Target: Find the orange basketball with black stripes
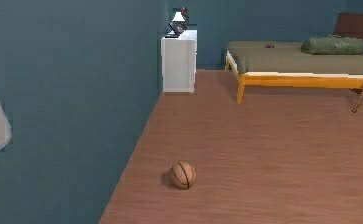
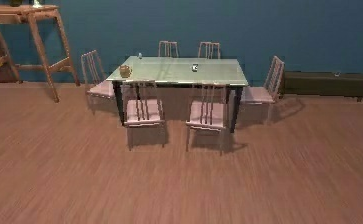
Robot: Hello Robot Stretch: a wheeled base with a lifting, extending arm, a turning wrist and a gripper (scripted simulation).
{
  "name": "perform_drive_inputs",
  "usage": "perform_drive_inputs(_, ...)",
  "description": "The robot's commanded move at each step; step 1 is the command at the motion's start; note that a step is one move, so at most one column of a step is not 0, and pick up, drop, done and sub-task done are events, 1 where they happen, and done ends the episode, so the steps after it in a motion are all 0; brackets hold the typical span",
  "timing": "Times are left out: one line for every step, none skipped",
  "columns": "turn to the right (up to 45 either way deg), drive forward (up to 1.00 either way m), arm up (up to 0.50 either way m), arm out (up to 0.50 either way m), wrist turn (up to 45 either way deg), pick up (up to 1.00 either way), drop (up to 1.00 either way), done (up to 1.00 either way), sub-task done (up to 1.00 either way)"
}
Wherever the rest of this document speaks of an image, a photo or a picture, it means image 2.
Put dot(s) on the pink seat slatted chair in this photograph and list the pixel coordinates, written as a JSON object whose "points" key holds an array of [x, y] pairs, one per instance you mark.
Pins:
{"points": [[260, 93], [168, 49], [100, 87], [209, 50], [142, 111], [206, 115]]}

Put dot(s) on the glass top dining table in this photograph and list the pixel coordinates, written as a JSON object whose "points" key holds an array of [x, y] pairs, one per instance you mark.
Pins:
{"points": [[182, 70]]}

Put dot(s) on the small black white object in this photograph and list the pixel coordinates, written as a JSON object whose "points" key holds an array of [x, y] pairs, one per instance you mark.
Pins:
{"points": [[194, 67]]}

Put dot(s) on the tan ceramic mug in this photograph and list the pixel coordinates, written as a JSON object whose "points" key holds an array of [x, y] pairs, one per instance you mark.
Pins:
{"points": [[125, 71]]}

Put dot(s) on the small pale blue object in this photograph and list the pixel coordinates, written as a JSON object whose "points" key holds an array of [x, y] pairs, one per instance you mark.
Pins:
{"points": [[140, 55]]}

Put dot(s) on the dark low bench cabinet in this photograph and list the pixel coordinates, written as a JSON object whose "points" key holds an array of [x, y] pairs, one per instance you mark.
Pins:
{"points": [[325, 84]]}

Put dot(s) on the small grey object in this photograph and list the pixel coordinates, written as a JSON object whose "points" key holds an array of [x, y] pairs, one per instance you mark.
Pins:
{"points": [[337, 74]]}

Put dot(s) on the brown wooden side table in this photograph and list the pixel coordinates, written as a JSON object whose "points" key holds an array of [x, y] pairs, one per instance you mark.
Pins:
{"points": [[39, 36]]}

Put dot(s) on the white vase base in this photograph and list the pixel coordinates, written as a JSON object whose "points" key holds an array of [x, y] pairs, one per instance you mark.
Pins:
{"points": [[37, 4]]}

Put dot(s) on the dark green pot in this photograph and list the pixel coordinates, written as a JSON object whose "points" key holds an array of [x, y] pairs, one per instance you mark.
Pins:
{"points": [[15, 2]]}

